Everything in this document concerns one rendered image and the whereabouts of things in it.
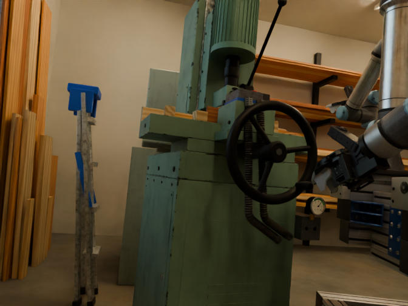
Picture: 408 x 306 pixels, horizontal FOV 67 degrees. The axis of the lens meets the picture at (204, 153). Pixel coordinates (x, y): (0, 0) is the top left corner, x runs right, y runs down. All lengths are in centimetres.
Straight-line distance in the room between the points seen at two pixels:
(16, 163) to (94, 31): 205
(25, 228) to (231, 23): 170
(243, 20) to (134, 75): 252
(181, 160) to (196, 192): 11
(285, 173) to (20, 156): 166
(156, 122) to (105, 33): 292
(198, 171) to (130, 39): 294
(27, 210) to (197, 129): 148
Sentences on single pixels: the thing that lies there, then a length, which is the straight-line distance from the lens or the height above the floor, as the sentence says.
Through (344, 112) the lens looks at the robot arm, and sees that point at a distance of 174.
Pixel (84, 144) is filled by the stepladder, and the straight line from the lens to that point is 174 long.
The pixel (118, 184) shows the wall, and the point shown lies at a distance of 349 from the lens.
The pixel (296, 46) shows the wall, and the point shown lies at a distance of 428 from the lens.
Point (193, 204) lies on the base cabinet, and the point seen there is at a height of 63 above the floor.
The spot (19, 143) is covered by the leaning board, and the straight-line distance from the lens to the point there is 222.
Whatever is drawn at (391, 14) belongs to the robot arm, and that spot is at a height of 115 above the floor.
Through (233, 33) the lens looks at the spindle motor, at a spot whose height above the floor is 125.
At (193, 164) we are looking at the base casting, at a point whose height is 76.
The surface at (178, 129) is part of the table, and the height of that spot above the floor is 86.
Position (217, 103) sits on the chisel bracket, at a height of 101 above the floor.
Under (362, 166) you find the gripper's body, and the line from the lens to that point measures 75.
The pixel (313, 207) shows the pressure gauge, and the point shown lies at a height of 66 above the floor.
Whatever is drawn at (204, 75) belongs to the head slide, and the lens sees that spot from 132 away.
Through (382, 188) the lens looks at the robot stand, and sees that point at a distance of 147.
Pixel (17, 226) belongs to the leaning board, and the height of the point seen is 31.
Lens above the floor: 73
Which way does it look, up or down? 4 degrees up
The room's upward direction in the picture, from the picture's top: 5 degrees clockwise
